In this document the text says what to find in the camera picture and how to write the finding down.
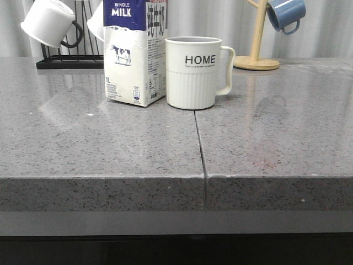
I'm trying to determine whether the left white hanging mug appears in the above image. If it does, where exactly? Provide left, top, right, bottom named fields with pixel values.
left=20, top=0, right=83, bottom=49

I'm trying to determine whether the white hanging mug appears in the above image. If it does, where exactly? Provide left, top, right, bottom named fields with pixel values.
left=20, top=0, right=83, bottom=49
left=87, top=1, right=104, bottom=41

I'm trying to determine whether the cream HOME mug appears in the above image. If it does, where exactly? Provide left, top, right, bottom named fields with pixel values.
left=165, top=36, right=235, bottom=110

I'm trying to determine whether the black wire mug rack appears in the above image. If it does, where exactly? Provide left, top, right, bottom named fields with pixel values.
left=36, top=1, right=104, bottom=70

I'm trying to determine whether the blue hanging mug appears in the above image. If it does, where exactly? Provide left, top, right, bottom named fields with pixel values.
left=266, top=0, right=306, bottom=35

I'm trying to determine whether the wooden mug tree stand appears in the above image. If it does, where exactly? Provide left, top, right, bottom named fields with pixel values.
left=233, top=0, right=280, bottom=71

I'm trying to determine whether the right white hanging mug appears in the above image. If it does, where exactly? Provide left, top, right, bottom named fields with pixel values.
left=87, top=1, right=104, bottom=41

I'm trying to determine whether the white blue milk carton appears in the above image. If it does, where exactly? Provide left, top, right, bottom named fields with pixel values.
left=103, top=1, right=168, bottom=107

